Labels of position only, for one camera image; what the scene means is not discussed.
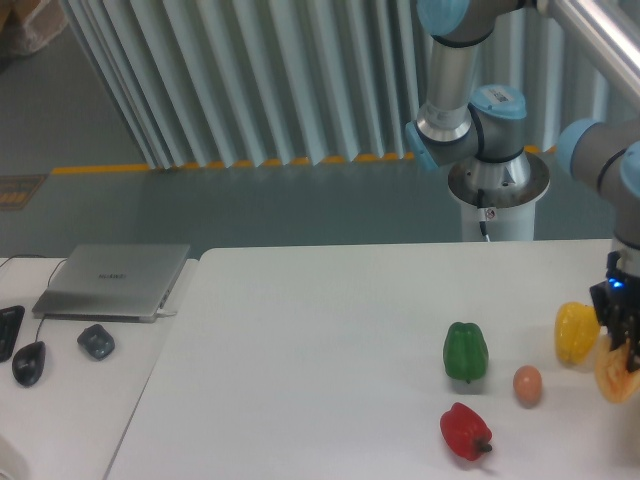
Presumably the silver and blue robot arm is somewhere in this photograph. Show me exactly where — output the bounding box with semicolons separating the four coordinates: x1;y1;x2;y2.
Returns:
405;1;639;372

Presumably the black mouse cable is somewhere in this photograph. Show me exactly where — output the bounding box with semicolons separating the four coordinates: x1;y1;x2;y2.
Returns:
0;254;69;346

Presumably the yellow bell pepper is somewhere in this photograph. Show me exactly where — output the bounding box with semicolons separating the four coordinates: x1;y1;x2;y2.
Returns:
554;302;601;365

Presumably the silver closed laptop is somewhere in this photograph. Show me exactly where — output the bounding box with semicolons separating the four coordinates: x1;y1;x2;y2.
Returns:
32;244;190;322

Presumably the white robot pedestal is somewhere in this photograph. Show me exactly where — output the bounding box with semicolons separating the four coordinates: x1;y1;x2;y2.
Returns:
448;152;550;242

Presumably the black keyboard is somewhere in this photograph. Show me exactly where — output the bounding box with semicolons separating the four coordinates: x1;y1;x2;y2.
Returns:
0;305;25;363

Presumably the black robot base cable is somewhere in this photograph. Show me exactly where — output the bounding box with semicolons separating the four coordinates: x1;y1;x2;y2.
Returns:
477;187;494;244

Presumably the white folding screen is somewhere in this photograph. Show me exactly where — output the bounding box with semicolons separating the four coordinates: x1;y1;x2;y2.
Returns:
58;0;640;171

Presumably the white laptop plug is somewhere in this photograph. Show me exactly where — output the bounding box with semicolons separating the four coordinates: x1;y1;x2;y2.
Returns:
155;309;177;318

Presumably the green bell pepper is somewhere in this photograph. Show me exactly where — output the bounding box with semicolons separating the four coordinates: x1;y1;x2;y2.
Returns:
443;322;489;383

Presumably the red bell pepper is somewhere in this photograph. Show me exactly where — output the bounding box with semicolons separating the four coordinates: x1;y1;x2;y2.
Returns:
439;402;493;461

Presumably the black computer mouse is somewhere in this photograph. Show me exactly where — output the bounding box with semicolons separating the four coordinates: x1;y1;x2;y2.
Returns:
12;341;46;387

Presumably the dark grey earbuds case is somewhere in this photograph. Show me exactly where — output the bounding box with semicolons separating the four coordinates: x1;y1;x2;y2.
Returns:
77;324;116;361

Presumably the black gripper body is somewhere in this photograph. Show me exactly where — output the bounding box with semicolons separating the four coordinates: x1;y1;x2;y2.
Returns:
589;249;639;330

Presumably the triangular toasted bread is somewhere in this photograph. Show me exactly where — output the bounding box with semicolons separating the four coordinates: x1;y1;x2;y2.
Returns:
594;336;639;403

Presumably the brown egg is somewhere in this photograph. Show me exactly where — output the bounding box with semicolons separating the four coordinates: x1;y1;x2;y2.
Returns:
512;365;543;407

